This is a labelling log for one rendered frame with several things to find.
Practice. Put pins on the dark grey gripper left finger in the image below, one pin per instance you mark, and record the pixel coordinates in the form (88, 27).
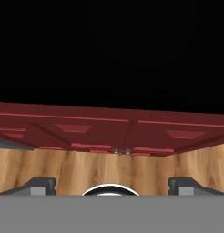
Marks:
(41, 185)

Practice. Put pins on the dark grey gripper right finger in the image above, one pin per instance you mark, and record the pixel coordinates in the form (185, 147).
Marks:
(183, 185)

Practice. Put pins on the red cupboard door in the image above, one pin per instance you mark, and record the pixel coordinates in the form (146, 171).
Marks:
(83, 133)
(177, 136)

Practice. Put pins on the grey appliance front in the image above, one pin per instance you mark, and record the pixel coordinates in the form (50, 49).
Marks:
(9, 144)

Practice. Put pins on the red drawer front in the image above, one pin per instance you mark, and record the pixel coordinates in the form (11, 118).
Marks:
(10, 133)

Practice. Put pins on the small silver cupboard knob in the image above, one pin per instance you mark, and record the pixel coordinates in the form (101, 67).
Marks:
(128, 151)
(116, 150)

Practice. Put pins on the white and black round object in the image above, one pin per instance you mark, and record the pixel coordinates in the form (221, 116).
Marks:
(110, 189)

